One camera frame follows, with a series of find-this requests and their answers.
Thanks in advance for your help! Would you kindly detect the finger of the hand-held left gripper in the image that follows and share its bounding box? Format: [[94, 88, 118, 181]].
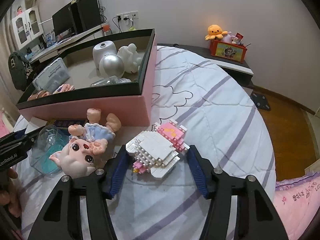
[[12, 126, 49, 153]]

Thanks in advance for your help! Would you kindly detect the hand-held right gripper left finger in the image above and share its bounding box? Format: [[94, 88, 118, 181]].
[[27, 144, 130, 240]]

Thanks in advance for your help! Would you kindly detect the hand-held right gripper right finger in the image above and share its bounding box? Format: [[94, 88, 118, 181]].
[[187, 144, 284, 240]]

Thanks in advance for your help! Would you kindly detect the clear blue dome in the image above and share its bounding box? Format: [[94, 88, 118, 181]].
[[29, 125, 72, 175]]

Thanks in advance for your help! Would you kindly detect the white pink block figure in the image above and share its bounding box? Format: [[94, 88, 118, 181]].
[[125, 120, 188, 175]]

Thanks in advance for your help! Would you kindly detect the rose gold jar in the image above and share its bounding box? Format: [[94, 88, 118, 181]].
[[27, 90, 52, 101]]

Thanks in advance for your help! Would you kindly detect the pink box with black rim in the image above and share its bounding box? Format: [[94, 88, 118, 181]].
[[16, 28, 157, 127]]

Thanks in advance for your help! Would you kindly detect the clear plastic box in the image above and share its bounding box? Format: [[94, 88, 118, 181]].
[[32, 57, 70, 92]]

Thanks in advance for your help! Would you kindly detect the clear plastic piece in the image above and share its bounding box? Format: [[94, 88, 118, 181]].
[[90, 76, 132, 87]]

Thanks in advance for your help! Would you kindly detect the silver ball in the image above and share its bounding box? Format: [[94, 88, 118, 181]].
[[99, 54, 125, 78]]

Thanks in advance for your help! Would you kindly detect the white figurine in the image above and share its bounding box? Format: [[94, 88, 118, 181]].
[[117, 44, 143, 73]]

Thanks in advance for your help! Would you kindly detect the person's left hand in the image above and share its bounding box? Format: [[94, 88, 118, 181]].
[[0, 169, 22, 218]]

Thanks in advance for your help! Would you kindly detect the pink pig doll figure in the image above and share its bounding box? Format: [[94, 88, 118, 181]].
[[49, 107, 122, 175]]

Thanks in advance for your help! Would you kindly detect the black bathroom scale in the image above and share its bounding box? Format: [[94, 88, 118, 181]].
[[251, 92, 271, 111]]

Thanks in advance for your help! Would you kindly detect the cream curtain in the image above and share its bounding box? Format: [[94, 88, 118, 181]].
[[0, 12, 18, 110]]

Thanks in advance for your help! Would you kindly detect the blue white box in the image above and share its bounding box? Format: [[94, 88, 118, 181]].
[[44, 29, 56, 48]]

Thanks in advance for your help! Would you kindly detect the pink quilt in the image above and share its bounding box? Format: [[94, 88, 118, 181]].
[[272, 170, 320, 240]]

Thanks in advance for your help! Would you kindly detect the white desk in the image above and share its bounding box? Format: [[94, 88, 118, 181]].
[[25, 22, 108, 63]]

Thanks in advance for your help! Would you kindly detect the black white low cabinet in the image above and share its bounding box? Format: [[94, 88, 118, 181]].
[[156, 43, 254, 88]]

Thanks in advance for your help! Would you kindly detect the black monitor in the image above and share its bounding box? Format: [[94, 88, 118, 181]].
[[52, 5, 75, 37]]

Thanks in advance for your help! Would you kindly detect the red toy box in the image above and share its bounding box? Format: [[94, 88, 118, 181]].
[[209, 39, 247, 63]]

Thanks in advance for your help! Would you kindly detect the black computer tower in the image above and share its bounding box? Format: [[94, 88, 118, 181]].
[[70, 0, 102, 33]]

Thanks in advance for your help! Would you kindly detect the orange octopus plush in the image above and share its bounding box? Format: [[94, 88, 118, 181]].
[[205, 24, 228, 41]]

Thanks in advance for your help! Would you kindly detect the white wall cabinet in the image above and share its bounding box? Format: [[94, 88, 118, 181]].
[[11, 6, 40, 49]]

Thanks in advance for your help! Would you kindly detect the black power cable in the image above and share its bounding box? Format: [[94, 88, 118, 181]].
[[112, 15, 123, 33]]

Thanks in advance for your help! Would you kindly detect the white wall outlet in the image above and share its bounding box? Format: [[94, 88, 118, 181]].
[[116, 11, 138, 20]]

